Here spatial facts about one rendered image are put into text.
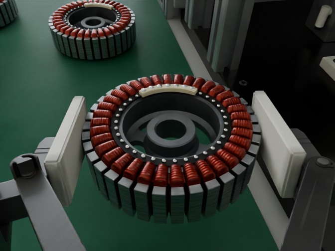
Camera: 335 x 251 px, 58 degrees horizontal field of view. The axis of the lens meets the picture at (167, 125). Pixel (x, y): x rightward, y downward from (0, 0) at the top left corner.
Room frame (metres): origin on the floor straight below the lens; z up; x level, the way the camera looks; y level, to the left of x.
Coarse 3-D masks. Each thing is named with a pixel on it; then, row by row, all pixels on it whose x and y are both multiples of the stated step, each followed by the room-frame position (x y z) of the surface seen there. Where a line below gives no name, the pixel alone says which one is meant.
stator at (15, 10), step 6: (0, 0) 0.41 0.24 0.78; (6, 0) 0.42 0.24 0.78; (12, 0) 0.43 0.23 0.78; (0, 6) 0.40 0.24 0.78; (6, 6) 0.41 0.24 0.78; (12, 6) 0.42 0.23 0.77; (0, 12) 0.40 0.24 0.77; (6, 12) 0.41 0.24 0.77; (12, 12) 0.42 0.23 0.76; (0, 18) 0.39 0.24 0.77; (6, 18) 0.40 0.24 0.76; (12, 18) 0.41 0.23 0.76; (0, 24) 0.39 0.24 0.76; (6, 24) 0.41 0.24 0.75
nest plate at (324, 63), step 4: (332, 56) 0.31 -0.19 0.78; (324, 60) 0.31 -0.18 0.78; (328, 60) 0.30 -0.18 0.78; (332, 60) 0.30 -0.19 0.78; (320, 64) 0.31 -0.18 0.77; (324, 64) 0.30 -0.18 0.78; (328, 64) 0.30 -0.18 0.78; (332, 64) 0.30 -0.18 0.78; (324, 68) 0.30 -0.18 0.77; (328, 68) 0.30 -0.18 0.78; (332, 68) 0.29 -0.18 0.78; (328, 72) 0.29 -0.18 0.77; (332, 72) 0.29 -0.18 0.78; (332, 76) 0.29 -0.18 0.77
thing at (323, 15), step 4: (324, 8) 0.37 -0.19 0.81; (328, 8) 0.37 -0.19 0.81; (320, 12) 0.38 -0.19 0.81; (324, 12) 0.37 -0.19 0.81; (328, 12) 0.37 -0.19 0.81; (320, 16) 0.37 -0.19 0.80; (324, 16) 0.37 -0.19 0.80; (316, 20) 0.38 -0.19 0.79; (320, 20) 0.37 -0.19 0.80; (324, 20) 0.37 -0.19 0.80; (316, 24) 0.37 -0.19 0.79; (320, 24) 0.37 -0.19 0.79; (316, 28) 0.37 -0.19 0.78; (320, 28) 0.37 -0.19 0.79
